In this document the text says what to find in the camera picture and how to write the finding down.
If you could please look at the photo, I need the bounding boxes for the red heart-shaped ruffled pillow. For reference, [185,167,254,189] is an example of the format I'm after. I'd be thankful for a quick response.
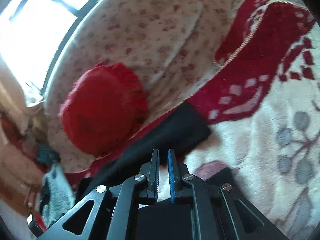
[59,62,149,157]

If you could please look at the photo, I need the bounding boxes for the red and white plush blanket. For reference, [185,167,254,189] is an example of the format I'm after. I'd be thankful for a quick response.
[62,0,320,240]

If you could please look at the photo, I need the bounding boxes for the floral beige quilt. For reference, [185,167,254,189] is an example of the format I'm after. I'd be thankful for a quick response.
[44,0,244,172]

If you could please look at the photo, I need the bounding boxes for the grey fluffy towel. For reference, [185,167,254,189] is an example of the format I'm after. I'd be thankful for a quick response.
[39,163,75,228]

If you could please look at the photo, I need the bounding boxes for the beige curtain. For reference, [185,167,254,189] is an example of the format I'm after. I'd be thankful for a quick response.
[1,59,46,216]

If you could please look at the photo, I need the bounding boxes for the black pants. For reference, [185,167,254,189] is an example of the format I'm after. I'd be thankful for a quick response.
[75,101,212,240]

